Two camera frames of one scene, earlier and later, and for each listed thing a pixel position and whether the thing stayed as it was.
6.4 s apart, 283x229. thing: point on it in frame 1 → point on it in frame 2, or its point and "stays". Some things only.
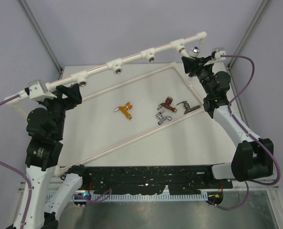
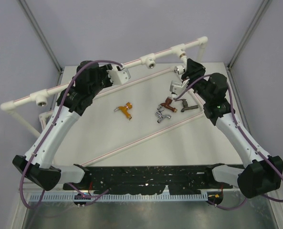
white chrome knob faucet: [194, 52] → [181, 69]
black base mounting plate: [116, 180] stays
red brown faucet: [168, 100] stays
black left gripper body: [57, 107] → [105, 80]
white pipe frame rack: [195, 43] → [147, 60]
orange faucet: [124, 109] stays
